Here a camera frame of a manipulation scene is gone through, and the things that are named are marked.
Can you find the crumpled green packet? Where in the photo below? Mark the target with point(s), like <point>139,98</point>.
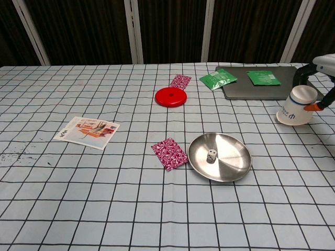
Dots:
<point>217,79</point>

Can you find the large pink patterned packet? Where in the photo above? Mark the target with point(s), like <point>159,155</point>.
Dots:
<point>168,154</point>

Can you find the flat green packet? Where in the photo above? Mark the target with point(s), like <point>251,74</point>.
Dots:
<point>263,78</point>

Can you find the white frame post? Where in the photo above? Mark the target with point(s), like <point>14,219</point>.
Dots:
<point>133,31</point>
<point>31,31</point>
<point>294,31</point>
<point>208,31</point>

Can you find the grey closed laptop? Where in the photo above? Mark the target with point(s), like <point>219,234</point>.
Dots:
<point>240,90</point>

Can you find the illustrated postcard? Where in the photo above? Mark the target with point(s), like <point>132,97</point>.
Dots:
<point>87,132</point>

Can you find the white paper cup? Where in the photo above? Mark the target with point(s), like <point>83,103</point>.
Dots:
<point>294,109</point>

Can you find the white die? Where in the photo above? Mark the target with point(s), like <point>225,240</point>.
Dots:
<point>211,156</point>

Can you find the red round disc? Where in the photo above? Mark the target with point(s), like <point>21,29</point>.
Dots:
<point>171,97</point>

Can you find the silver metal plate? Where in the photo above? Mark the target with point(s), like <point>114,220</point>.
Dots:
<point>233,162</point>

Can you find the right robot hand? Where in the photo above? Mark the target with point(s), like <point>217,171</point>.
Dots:
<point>327,64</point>

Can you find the checked light blue tablecloth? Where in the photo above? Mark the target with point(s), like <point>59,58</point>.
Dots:
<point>104,196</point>

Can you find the small pink patterned packet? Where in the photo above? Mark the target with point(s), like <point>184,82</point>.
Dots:
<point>180,81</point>

